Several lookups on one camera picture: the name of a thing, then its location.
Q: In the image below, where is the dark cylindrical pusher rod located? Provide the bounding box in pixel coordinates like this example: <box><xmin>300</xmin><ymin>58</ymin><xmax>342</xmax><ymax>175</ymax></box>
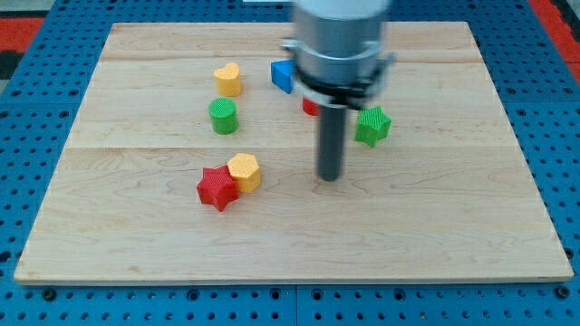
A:
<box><xmin>317</xmin><ymin>106</ymin><xmax>346</xmax><ymax>181</ymax></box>

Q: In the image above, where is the yellow hexagon block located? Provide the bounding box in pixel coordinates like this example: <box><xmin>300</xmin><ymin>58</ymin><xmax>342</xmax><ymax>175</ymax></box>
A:
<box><xmin>227</xmin><ymin>153</ymin><xmax>261</xmax><ymax>193</ymax></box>

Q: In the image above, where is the green cylinder block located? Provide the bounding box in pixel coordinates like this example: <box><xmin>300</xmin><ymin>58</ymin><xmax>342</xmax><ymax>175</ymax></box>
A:
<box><xmin>208</xmin><ymin>98</ymin><xmax>238</xmax><ymax>135</ymax></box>

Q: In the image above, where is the red circle block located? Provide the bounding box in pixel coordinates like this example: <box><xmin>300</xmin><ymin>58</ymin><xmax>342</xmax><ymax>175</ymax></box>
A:
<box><xmin>302</xmin><ymin>97</ymin><xmax>319</xmax><ymax>116</ymax></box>

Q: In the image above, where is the green star block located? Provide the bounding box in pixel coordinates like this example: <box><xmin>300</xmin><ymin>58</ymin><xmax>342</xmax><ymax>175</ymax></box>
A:
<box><xmin>354</xmin><ymin>106</ymin><xmax>392</xmax><ymax>148</ymax></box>

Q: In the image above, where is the yellow heart block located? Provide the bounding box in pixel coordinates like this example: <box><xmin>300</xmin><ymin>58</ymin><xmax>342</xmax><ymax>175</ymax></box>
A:
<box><xmin>213</xmin><ymin>62</ymin><xmax>242</xmax><ymax>97</ymax></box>

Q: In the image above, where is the blue triangle block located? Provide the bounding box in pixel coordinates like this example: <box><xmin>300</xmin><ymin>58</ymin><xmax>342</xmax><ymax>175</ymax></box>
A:
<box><xmin>270</xmin><ymin>60</ymin><xmax>295</xmax><ymax>94</ymax></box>

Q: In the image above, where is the light wooden board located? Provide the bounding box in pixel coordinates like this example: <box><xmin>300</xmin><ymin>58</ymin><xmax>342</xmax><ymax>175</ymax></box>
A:
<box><xmin>14</xmin><ymin>22</ymin><xmax>574</xmax><ymax>286</ymax></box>

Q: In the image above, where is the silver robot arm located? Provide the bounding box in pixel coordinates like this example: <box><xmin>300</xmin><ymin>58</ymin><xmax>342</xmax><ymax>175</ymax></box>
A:
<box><xmin>282</xmin><ymin>0</ymin><xmax>393</xmax><ymax>110</ymax></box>

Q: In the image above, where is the red star block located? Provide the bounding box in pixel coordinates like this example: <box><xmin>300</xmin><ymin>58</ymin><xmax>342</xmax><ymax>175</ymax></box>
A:
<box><xmin>197</xmin><ymin>166</ymin><xmax>239</xmax><ymax>212</ymax></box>

